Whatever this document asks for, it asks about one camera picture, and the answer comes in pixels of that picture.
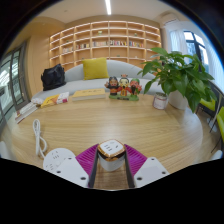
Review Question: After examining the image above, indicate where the light grey sofa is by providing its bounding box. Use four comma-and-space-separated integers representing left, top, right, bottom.
31, 59, 166, 101

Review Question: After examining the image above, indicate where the small white jar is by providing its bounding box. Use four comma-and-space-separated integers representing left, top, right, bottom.
152, 92, 169, 111

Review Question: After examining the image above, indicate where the grey-framed glass door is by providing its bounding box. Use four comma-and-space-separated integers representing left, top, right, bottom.
0, 41, 30, 115

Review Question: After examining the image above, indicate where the green chair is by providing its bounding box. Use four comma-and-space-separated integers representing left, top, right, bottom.
199, 96, 218, 115
215, 106, 224, 143

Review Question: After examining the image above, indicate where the white wall air conditioner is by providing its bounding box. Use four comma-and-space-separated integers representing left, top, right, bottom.
162, 13, 181, 26

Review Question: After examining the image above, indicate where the wooden wall shelf unit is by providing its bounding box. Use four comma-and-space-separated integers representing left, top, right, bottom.
48, 20, 163, 72

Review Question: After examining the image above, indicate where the white sheer curtain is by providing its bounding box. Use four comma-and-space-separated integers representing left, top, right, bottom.
168, 29, 188, 58

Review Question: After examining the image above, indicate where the dark-framed window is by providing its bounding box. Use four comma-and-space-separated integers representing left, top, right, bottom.
183, 30, 210, 73

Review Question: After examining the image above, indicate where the red and white book stack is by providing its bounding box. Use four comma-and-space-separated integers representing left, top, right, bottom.
14, 100, 39, 124

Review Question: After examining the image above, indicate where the yellow cushion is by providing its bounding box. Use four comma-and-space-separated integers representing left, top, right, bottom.
81, 57, 110, 81

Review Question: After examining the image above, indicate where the three-figure colourful figurine set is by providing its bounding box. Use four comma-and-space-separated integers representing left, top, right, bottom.
104, 74, 143, 102

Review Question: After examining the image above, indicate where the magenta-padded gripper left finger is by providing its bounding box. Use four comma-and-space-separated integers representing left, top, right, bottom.
53, 143, 100, 190

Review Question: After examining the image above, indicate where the white gold-rimmed cube charger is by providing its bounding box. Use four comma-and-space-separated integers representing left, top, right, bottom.
97, 139, 127, 173

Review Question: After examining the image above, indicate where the long ceiling light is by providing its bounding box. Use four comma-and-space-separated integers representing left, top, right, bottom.
104, 0, 113, 16

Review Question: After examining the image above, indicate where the black bag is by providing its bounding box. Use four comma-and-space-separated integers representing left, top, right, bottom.
40, 63, 67, 92

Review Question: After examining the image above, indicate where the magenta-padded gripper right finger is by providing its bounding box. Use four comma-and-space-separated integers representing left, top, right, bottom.
123, 143, 170, 190

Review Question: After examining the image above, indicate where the green potted plant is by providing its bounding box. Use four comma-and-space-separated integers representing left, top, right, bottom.
138, 47, 216, 114

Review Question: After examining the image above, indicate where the white power strip cable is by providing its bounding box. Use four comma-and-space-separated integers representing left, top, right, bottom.
32, 118, 49, 160

